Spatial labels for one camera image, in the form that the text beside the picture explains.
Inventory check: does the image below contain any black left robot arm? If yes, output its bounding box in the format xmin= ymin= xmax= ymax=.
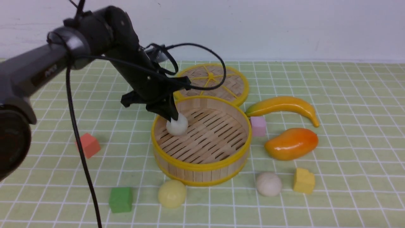
xmin=0 ymin=6 xmax=191 ymax=180

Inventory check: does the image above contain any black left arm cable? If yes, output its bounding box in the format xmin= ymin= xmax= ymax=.
xmin=65 ymin=43 xmax=227 ymax=228

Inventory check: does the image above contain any green foam cube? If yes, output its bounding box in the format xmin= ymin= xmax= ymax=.
xmin=109 ymin=187 xmax=133 ymax=213

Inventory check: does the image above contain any red foam cube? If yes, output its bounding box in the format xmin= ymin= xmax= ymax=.
xmin=80 ymin=133 xmax=101 ymax=159

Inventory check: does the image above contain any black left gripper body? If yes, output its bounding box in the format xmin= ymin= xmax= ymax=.
xmin=106 ymin=47 xmax=191 ymax=110

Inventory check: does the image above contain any green checkered tablecloth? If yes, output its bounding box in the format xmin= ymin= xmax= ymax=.
xmin=0 ymin=58 xmax=405 ymax=228

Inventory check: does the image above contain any woven bamboo steamer lid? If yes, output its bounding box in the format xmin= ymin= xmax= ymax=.
xmin=174 ymin=63 xmax=249 ymax=106

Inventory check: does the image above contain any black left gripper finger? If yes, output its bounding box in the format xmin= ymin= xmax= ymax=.
xmin=146 ymin=95 xmax=178 ymax=122

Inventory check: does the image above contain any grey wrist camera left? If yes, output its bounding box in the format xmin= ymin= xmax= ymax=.
xmin=143 ymin=43 xmax=168 ymax=63

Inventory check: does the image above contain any pink foam cube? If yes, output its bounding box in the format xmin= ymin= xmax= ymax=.
xmin=250 ymin=116 xmax=267 ymax=137

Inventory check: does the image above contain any yellow toy banana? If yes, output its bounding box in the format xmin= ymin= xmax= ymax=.
xmin=245 ymin=96 xmax=320 ymax=128

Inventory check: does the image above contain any orange toy mango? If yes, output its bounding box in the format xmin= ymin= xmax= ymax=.
xmin=264 ymin=128 xmax=319 ymax=161

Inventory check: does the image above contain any white bun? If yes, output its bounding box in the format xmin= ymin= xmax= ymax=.
xmin=166 ymin=113 xmax=189 ymax=136
xmin=256 ymin=172 xmax=282 ymax=197

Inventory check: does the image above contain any yellow bun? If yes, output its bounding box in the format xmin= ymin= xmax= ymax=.
xmin=158 ymin=180 xmax=187 ymax=209

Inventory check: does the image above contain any yellow foam block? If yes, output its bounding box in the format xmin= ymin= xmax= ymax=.
xmin=293 ymin=168 xmax=315 ymax=194

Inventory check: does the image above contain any bamboo steamer tray yellow rim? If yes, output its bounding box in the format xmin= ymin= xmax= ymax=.
xmin=151 ymin=96 xmax=252 ymax=187

